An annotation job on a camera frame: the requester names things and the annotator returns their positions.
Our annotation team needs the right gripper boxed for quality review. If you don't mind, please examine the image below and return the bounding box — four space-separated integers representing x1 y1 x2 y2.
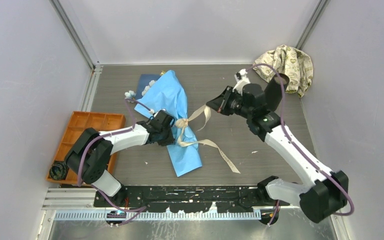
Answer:
207 85 253 119

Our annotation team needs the cream ribbon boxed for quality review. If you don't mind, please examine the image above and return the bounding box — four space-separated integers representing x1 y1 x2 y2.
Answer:
174 104 241 174

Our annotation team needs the blue paper flower bouquet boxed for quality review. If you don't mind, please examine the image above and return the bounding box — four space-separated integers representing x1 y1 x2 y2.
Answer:
124 70 202 177

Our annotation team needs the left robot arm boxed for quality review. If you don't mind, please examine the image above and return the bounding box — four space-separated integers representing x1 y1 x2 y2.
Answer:
64 110 175 207

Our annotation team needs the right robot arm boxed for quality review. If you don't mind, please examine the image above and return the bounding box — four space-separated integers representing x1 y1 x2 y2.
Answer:
206 83 351 223

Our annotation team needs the black vase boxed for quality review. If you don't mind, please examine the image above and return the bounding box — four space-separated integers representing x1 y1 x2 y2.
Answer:
264 73 290 112

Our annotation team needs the patterned cream cloth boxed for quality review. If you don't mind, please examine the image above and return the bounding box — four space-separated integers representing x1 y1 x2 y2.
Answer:
253 45 314 98

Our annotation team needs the rolled dark item front left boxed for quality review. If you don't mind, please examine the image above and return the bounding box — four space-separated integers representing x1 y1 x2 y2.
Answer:
48 160 69 181

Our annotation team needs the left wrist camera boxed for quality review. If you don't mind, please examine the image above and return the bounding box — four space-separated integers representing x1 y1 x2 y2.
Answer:
148 108 159 119

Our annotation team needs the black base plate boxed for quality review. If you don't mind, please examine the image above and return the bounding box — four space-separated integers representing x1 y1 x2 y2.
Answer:
111 185 276 214

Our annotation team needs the aluminium rail frame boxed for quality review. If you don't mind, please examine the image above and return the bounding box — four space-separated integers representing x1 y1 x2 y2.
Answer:
41 64 349 240

